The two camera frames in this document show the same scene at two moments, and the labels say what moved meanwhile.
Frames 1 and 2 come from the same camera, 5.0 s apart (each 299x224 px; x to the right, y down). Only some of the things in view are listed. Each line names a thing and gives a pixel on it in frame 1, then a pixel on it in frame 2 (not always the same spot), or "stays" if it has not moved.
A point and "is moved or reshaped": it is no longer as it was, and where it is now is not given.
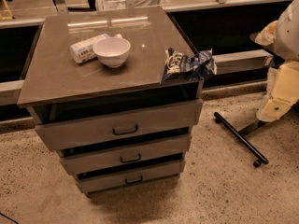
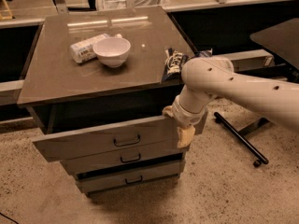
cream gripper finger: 275,108 to 185,135
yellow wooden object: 9,17 stays
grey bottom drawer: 103,184 stays
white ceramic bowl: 112,51 stays
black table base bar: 242,140 stays
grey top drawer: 141,120 is moved or reshaped
